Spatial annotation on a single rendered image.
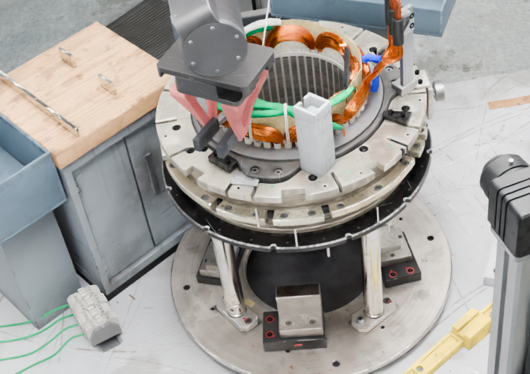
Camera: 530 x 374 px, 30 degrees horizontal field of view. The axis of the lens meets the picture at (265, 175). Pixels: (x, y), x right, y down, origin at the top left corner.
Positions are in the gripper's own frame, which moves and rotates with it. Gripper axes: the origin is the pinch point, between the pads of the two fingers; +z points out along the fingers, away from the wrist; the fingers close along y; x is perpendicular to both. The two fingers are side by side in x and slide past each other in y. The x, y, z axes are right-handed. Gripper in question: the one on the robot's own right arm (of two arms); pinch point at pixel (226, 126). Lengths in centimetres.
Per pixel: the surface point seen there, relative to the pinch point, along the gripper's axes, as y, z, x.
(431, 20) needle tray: 8.5, 11.7, 39.9
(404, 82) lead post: 12.5, 5.2, 18.9
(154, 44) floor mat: -115, 116, 138
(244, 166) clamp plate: 0.6, 6.7, 1.3
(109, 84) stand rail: -23.7, 9.0, 10.5
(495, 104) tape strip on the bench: 14, 38, 56
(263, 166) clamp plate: 2.6, 6.6, 2.0
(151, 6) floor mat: -127, 116, 155
